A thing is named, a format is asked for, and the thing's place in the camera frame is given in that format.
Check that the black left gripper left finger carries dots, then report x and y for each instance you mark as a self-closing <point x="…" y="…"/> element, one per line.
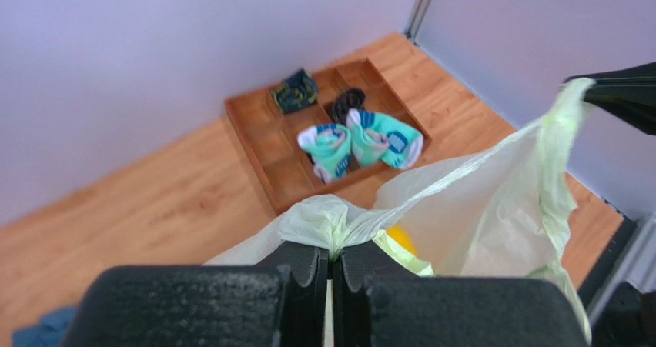
<point x="279" y="301"/>

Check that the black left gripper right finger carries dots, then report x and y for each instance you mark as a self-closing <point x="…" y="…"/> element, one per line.
<point x="377" y="302"/>

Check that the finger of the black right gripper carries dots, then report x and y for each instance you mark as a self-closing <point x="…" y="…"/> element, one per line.
<point x="627" y="94"/>

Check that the fake yellow mango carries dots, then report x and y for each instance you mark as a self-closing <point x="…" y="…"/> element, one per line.
<point x="398" y="234"/>

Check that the pale yellow plastic bag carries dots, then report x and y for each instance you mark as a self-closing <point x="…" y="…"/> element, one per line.
<point x="502" y="212"/>

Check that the wooden compartment tray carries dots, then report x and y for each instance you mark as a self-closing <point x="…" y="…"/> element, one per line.
<point x="268" y="137"/>

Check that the teal white sock left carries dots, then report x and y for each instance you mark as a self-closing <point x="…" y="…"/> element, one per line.
<point x="329" y="147"/>

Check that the teal white sock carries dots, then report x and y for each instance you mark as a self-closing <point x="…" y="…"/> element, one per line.
<point x="378" y="137"/>
<point x="329" y="147"/>

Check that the teal white sock right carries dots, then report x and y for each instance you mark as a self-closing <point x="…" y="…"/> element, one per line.
<point x="378" y="137"/>

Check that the black sock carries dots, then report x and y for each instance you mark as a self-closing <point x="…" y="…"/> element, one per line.
<point x="351" y="98"/>

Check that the dark blue yellow sock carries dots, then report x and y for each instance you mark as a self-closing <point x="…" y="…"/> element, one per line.
<point x="295" y="93"/>

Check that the blue cloth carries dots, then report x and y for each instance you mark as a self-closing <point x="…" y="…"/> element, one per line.
<point x="48" y="331"/>

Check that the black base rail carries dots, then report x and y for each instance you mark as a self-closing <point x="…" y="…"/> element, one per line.
<point x="619" y="291"/>

